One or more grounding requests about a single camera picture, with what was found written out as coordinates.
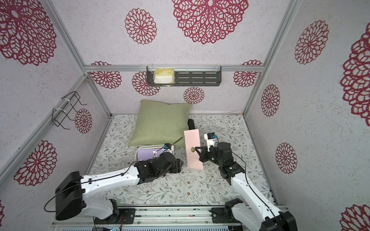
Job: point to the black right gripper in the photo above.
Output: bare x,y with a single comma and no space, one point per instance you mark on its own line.
204,154

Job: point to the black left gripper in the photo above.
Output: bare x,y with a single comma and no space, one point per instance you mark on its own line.
178,166

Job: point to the lilac envelope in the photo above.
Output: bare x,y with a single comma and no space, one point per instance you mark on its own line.
147,154

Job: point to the pink envelope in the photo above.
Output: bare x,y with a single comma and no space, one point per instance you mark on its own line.
192,140

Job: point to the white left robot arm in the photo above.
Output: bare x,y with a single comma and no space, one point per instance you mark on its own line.
77,194

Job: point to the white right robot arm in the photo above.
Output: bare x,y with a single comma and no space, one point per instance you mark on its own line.
259,214

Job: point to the white plastic storage box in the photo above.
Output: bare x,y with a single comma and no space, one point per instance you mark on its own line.
153,150

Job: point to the small black cylinder object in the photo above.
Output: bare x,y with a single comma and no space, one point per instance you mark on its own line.
191,124

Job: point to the green square pillow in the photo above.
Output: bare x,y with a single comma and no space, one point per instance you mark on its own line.
160,123

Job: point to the yellow white sponge block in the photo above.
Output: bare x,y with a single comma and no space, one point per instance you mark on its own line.
164,76

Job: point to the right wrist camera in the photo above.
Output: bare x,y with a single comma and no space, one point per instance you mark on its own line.
211,140

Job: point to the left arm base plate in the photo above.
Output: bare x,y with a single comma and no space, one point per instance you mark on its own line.
124,216

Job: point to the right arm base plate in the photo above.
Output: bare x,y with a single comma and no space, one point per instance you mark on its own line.
222,216

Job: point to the aluminium front rail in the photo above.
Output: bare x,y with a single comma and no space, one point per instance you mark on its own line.
153,216

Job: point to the black wall shelf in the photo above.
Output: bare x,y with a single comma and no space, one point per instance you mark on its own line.
189,77

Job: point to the black wire wall rack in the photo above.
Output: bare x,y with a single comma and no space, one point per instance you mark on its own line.
69,104

